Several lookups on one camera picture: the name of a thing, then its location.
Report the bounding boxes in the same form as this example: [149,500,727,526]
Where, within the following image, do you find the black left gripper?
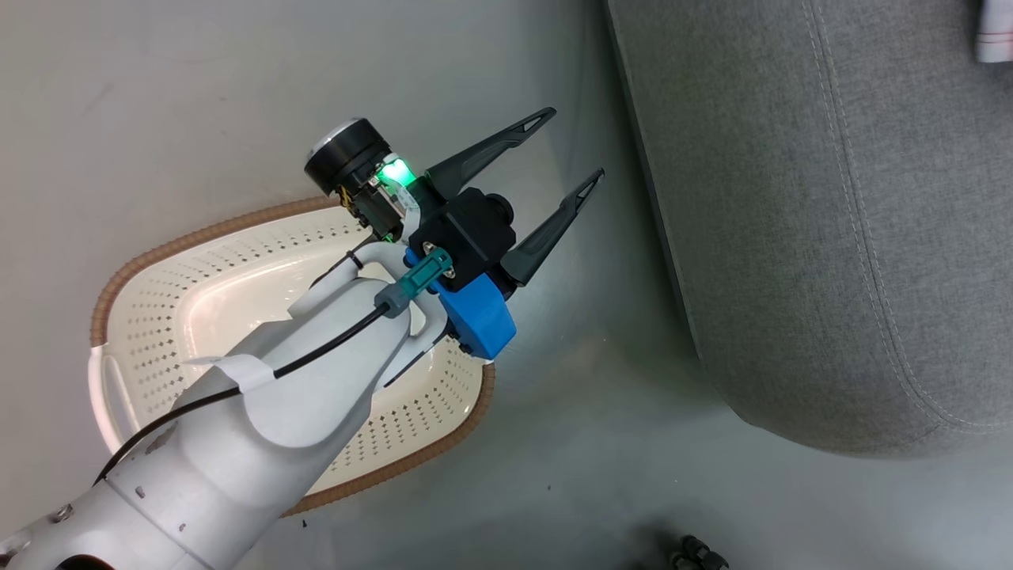
[304,107,606,288]

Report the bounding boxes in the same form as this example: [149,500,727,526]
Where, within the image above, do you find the red jersey with lettering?
[974,0,1013,64]

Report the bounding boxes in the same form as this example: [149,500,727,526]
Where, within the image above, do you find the white perforated laundry basket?
[87,196,497,519]

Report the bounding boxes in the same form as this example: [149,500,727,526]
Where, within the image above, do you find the white label tape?
[182,353,275,394]

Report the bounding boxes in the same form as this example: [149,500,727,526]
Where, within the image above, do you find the blue left camera mount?
[404,249,518,362]

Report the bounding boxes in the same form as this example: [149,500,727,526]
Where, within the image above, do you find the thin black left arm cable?
[93,246,457,487]

